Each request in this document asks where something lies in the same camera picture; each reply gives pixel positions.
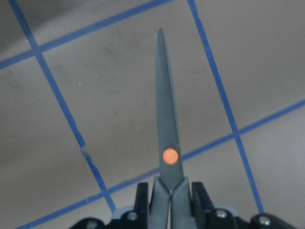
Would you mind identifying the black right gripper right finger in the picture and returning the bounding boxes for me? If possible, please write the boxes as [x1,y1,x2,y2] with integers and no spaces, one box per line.
[192,182,295,229]

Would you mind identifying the orange grey scissors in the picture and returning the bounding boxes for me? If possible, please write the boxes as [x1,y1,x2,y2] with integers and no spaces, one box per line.
[148,28,196,229]

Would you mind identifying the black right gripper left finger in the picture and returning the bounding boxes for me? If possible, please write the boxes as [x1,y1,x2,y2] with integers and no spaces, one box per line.
[71,182,149,229]

